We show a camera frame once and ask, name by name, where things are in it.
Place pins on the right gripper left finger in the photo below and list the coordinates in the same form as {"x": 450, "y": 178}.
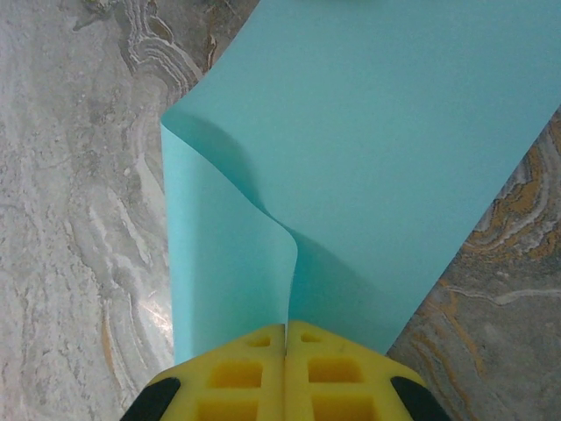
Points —
{"x": 210, "y": 386}

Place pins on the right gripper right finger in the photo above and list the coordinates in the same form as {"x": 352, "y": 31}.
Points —
{"x": 359, "y": 386}

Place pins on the teal paper sheet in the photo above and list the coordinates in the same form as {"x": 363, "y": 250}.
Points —
{"x": 350, "y": 131}

